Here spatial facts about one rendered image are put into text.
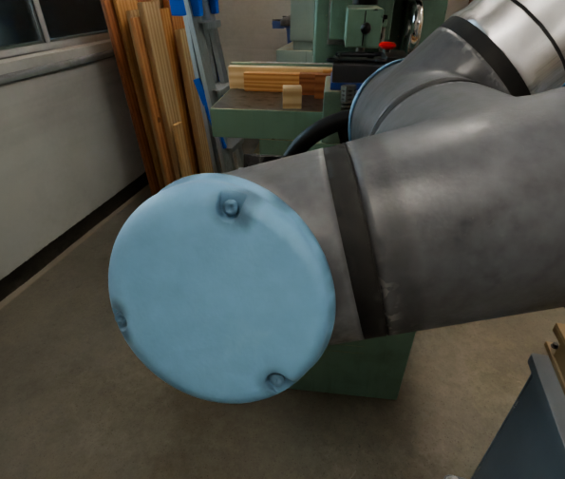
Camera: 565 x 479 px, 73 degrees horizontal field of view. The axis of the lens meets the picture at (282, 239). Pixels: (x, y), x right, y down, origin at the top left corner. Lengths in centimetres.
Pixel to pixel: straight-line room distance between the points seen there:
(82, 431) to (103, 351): 31
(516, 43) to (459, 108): 10
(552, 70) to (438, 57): 6
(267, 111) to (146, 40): 143
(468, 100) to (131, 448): 125
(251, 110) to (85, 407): 106
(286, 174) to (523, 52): 17
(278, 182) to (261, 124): 66
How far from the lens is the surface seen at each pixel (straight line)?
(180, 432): 131
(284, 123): 80
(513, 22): 29
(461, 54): 28
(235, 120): 82
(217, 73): 186
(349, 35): 89
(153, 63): 218
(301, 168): 16
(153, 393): 140
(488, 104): 19
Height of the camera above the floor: 111
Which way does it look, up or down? 34 degrees down
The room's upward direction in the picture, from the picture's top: straight up
